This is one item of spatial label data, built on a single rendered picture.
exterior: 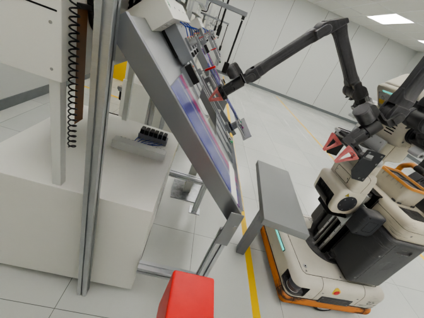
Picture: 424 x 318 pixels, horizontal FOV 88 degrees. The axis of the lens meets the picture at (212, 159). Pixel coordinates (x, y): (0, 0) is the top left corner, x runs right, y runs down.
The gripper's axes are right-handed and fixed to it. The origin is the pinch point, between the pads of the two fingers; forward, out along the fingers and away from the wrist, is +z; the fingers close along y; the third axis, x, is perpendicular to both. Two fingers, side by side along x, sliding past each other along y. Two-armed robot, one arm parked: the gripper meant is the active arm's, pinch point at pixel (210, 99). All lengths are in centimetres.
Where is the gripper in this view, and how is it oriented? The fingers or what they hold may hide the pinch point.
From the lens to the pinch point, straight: 124.7
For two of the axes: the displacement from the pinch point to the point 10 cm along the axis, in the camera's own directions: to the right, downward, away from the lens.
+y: -0.3, 5.2, -8.5
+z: -8.6, 4.2, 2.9
